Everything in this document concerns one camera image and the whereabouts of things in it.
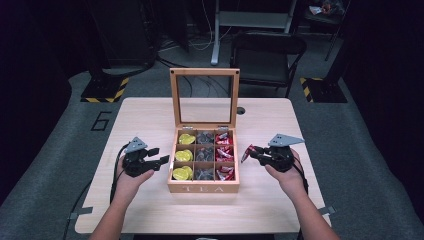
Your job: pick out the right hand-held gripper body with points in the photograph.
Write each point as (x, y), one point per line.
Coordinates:
(280, 158)

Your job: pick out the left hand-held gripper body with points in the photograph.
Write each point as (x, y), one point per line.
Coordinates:
(135, 163)

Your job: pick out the red foil tea sachet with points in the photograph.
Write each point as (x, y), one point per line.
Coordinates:
(246, 154)

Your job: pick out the row of red tea packets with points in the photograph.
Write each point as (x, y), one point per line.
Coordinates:
(224, 155)

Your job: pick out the wooden tea box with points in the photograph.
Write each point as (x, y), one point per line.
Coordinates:
(203, 185)

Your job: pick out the person's left hand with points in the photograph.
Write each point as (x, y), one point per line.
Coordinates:
(128, 186)

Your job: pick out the person's right hand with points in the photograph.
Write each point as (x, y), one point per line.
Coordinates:
(290, 181)

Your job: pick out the row of yellow tea packets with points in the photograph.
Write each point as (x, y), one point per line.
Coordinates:
(184, 156)

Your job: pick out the row of dark tea packets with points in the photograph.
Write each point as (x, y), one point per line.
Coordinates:
(204, 155)

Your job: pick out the grey tape strip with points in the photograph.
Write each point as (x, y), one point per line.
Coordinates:
(328, 210)
(81, 212)

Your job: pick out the black folding chair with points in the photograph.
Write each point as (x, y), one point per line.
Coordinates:
(266, 60)

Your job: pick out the black equipment cabinet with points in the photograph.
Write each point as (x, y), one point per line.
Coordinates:
(123, 33)

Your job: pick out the dark side table with clutter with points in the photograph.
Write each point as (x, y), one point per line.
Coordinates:
(325, 13)

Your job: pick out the hazard-striped black base plate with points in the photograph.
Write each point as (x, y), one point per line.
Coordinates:
(103, 91)
(325, 91)

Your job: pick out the white desk frame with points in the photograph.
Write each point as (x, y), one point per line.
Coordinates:
(248, 19)

